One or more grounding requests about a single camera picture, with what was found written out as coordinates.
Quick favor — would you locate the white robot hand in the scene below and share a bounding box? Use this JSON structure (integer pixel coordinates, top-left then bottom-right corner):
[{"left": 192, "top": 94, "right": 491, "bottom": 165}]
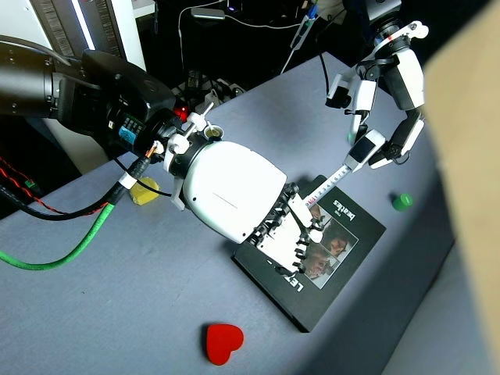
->
[
  {"left": 346, "top": 48, "right": 427, "bottom": 170},
  {"left": 182, "top": 139, "right": 326, "bottom": 277}
]

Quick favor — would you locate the white ruler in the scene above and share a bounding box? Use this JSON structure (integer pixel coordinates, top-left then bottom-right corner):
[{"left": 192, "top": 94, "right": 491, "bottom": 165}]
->
[{"left": 303, "top": 130, "right": 388, "bottom": 208}]

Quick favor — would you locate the black Let It Be album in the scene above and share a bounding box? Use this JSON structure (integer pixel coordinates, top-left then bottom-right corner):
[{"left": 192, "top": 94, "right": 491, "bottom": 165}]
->
[{"left": 232, "top": 174, "right": 388, "bottom": 334}]

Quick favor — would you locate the yellow block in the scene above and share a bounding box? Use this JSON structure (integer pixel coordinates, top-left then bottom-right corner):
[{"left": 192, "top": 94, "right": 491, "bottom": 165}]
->
[{"left": 128, "top": 176, "right": 161, "bottom": 206}]

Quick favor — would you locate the beige cardboard panel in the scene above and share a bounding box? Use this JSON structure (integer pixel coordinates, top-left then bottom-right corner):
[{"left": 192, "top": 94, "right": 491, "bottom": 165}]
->
[{"left": 421, "top": 0, "right": 500, "bottom": 313}]

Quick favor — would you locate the black power strip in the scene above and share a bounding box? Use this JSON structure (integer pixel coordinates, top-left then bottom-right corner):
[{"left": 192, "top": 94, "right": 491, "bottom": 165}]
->
[{"left": 183, "top": 68, "right": 247, "bottom": 106}]

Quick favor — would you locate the green cylinder block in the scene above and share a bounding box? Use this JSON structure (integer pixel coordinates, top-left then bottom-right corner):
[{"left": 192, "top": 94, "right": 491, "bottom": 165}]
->
[{"left": 391, "top": 192, "right": 414, "bottom": 213}]

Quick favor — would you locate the grey tablecloth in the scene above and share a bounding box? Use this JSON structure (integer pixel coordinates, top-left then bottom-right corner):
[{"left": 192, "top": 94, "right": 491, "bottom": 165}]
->
[{"left": 0, "top": 50, "right": 458, "bottom": 375}]

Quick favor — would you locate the red heart block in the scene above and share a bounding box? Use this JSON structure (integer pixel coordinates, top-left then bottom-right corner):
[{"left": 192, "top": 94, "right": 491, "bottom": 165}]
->
[{"left": 202, "top": 322, "right": 245, "bottom": 367}]

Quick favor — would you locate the white computer case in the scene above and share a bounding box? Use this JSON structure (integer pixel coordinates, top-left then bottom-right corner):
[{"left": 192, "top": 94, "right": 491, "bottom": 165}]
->
[{"left": 0, "top": 0, "right": 148, "bottom": 173}]

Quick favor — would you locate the grey power adapter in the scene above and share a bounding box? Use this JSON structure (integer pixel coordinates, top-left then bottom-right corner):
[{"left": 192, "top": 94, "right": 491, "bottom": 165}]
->
[{"left": 190, "top": 7, "right": 227, "bottom": 21}]

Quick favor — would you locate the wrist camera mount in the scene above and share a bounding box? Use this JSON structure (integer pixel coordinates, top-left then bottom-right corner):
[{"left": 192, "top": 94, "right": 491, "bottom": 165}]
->
[{"left": 326, "top": 73, "right": 355, "bottom": 110}]

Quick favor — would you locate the thin black camera cable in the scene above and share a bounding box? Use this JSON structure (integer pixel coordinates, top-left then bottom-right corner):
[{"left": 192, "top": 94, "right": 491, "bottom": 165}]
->
[{"left": 318, "top": 52, "right": 331, "bottom": 93}]

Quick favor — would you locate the thick black cable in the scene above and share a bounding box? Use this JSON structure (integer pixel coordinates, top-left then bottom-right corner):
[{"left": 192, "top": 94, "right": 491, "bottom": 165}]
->
[{"left": 0, "top": 146, "right": 163, "bottom": 222}]

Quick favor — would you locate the green cable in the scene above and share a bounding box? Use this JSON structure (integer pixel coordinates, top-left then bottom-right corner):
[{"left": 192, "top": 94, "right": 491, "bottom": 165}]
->
[{"left": 0, "top": 193, "right": 119, "bottom": 271}]

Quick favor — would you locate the thin white cable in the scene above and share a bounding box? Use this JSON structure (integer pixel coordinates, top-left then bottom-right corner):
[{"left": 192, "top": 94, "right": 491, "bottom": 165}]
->
[{"left": 177, "top": 0, "right": 313, "bottom": 70}]

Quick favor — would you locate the red braided cable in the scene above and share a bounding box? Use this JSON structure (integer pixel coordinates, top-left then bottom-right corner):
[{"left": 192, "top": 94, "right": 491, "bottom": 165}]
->
[{"left": 0, "top": 158, "right": 109, "bottom": 216}]

